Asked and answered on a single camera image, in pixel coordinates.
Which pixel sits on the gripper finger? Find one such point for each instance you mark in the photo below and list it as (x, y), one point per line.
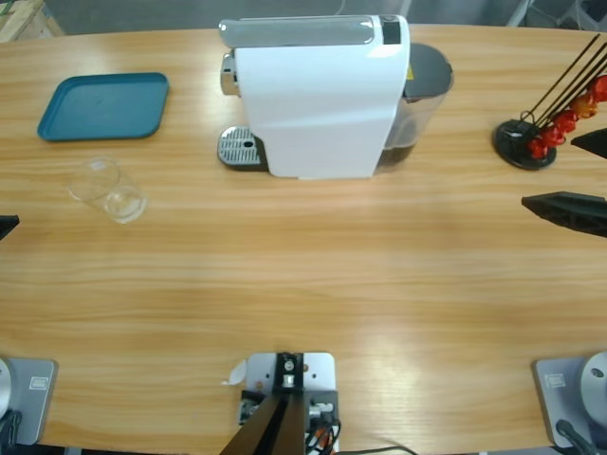
(595, 142)
(578, 213)
(7, 225)

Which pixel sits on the red foil coffee capsule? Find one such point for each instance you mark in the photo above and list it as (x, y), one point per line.
(552, 137)
(565, 122)
(598, 87)
(538, 148)

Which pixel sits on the clear glass cup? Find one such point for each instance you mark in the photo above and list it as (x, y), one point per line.
(106, 189)

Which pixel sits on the white capsule coffee machine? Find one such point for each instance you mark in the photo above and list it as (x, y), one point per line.
(322, 109)

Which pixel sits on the orange foil coffee capsule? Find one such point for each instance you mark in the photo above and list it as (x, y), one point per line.
(585, 106)

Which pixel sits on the black capsule holder stand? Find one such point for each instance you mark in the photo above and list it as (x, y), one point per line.
(509, 142)

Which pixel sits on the teal plastic tray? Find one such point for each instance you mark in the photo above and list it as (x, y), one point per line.
(104, 106)

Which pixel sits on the wooden pallet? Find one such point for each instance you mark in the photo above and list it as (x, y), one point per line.
(23, 16)

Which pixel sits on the white tape strip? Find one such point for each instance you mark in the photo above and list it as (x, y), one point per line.
(235, 372)

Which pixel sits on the white metal frame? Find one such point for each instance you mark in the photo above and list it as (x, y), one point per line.
(519, 12)

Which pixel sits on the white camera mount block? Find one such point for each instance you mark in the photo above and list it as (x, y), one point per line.
(318, 374)

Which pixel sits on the dark camera post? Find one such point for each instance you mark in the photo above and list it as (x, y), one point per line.
(280, 417)

